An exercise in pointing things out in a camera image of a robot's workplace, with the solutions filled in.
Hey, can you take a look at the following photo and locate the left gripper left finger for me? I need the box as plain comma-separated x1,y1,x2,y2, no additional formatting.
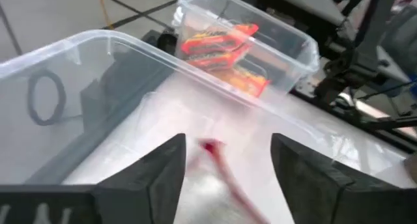
0,132,187,224

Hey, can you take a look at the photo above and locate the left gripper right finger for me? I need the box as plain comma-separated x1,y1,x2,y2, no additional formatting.
270,133,417,224

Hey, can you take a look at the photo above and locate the maroon Maruchan noodle pack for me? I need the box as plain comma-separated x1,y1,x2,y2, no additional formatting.
174,137,271,224

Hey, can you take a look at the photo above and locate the clear plastic bin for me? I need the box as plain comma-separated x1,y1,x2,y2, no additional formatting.
171,0,320,98
0,29,411,224

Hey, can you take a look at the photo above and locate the black table frame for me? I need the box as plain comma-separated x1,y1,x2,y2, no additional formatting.
289,87,417,153

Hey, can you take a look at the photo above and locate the black coiled cable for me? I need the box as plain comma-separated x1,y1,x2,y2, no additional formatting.
27,69,82,126

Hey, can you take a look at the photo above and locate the yellow power cable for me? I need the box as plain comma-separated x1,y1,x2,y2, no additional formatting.
96,0,115,31

